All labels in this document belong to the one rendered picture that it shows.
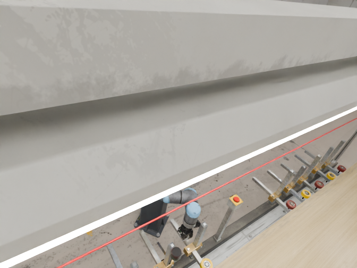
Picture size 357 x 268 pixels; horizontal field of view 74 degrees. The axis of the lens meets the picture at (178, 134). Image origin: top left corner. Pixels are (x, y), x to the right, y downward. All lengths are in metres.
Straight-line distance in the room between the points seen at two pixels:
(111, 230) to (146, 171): 2.70
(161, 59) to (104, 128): 0.06
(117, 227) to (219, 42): 2.77
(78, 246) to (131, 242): 0.52
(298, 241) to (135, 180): 2.06
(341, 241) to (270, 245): 0.62
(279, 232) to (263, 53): 1.98
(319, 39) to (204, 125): 0.16
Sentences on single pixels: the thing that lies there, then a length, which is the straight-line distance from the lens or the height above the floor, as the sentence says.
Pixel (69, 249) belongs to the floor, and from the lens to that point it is 2.83.
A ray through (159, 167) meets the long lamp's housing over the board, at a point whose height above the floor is 2.35.
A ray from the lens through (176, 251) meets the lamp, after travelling 1.56.
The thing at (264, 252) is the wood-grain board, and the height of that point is 0.90.
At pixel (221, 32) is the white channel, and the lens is 0.18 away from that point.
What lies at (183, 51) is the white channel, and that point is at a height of 2.44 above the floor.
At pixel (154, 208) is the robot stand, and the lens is 2.52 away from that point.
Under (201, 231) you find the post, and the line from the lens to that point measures 1.69.
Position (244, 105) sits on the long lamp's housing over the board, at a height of 2.38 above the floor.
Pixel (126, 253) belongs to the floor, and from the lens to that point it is 2.75.
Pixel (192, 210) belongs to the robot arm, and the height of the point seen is 1.23.
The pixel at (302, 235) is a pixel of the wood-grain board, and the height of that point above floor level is 0.90.
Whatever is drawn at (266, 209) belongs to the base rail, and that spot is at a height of 0.70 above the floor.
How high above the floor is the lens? 2.49
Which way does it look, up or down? 37 degrees down
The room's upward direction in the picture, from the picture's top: 12 degrees clockwise
